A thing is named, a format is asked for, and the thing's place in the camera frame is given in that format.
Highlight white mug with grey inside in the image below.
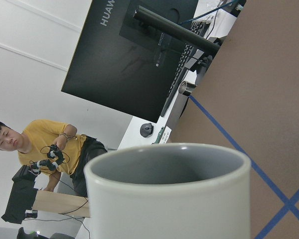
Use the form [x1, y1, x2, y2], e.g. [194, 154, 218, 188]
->
[84, 143, 251, 239]

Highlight seated person in yellow shirt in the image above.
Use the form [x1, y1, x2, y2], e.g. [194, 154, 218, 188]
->
[0, 119, 107, 197]

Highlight black computer mouse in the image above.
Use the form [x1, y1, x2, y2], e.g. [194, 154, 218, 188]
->
[140, 123, 154, 137]

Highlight green plastic tool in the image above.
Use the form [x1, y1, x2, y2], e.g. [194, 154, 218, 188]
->
[152, 127, 165, 144]

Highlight black Huawei monitor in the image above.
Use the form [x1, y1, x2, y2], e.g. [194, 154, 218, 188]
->
[61, 0, 221, 124]

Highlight black keyboard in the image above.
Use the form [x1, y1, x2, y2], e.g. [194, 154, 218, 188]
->
[160, 20, 210, 117]

